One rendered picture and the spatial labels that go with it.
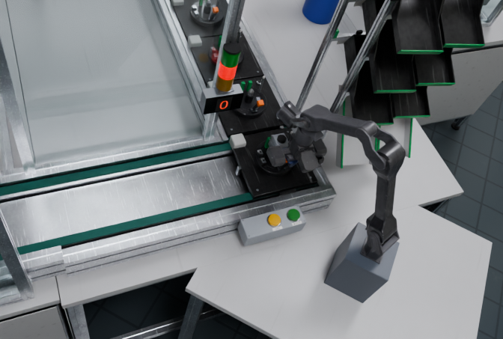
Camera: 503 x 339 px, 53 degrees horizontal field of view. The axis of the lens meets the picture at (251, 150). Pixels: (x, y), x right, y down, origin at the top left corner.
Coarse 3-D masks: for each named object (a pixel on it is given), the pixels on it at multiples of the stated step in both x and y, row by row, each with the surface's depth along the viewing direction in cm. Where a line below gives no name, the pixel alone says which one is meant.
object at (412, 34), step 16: (400, 0) 133; (416, 0) 140; (432, 0) 140; (400, 16) 138; (416, 16) 139; (432, 16) 141; (400, 32) 137; (416, 32) 138; (432, 32) 140; (400, 48) 134; (416, 48) 137; (432, 48) 139
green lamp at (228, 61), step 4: (224, 52) 138; (224, 56) 138; (228, 56) 137; (232, 56) 137; (236, 56) 138; (224, 60) 139; (228, 60) 139; (232, 60) 138; (236, 60) 139; (224, 64) 140; (228, 64) 140; (232, 64) 140; (236, 64) 141
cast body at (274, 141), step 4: (272, 136) 166; (276, 136) 166; (280, 136) 165; (284, 136) 165; (272, 140) 166; (276, 140) 165; (280, 140) 164; (284, 140) 164; (268, 144) 171; (272, 144) 167; (276, 144) 164; (280, 144) 164; (284, 144) 165
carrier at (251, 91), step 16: (240, 80) 193; (256, 80) 195; (256, 96) 187; (272, 96) 192; (224, 112) 182; (240, 112) 181; (256, 112) 183; (272, 112) 187; (224, 128) 179; (240, 128) 180; (256, 128) 181; (272, 128) 184
